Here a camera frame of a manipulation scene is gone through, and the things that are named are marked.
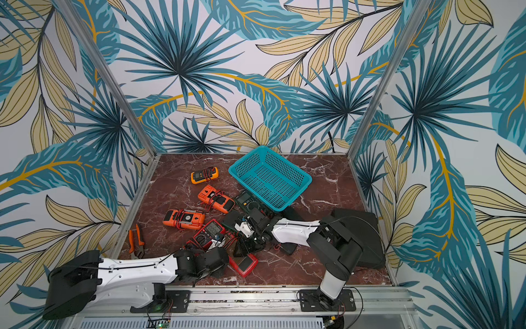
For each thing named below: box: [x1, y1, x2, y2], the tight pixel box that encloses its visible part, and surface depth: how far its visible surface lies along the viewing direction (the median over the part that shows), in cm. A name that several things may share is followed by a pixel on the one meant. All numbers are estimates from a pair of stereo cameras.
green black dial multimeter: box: [234, 189, 270, 216], surface depth 99 cm
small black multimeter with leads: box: [279, 242, 298, 255], surface depth 86 cm
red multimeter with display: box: [186, 218, 226, 250], surface depth 86 cm
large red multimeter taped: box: [228, 252, 259, 278], surface depth 81 cm
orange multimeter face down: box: [197, 184, 236, 214], surface depth 97 cm
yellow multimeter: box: [190, 166, 220, 184], surface depth 107 cm
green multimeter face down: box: [221, 210, 245, 234], surface depth 94 cm
